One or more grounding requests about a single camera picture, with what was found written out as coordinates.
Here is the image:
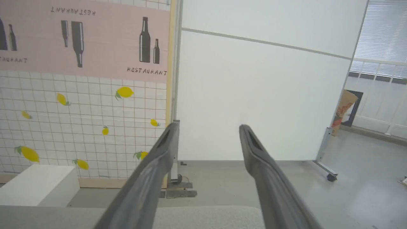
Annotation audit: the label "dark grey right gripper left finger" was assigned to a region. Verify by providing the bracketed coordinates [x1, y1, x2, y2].
[94, 121, 180, 229]

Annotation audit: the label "brown cardboard with red print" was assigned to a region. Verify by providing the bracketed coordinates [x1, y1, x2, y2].
[331, 89, 359, 137]

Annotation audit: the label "grey fabric sofa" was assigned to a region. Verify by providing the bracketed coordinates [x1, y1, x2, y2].
[0, 205, 265, 229]

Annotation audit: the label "black framed board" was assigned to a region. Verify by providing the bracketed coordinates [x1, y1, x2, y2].
[341, 90, 364, 127]

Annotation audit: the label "lemon and restaurant print panel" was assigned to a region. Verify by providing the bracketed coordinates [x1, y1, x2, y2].
[0, 0, 178, 189]

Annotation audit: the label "white window blinds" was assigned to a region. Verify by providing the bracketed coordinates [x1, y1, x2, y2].
[349, 0, 407, 80]

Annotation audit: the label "white rectangular box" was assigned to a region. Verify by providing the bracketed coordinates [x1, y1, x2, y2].
[0, 164, 80, 207]

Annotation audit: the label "white partition board on wheels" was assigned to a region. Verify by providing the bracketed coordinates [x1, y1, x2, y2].
[172, 0, 370, 183]

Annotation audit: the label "grey metal floor base plate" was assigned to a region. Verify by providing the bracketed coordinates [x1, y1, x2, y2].
[160, 173, 198, 199]

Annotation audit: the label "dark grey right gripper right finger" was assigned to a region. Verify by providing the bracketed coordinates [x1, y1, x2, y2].
[239, 124, 322, 229]

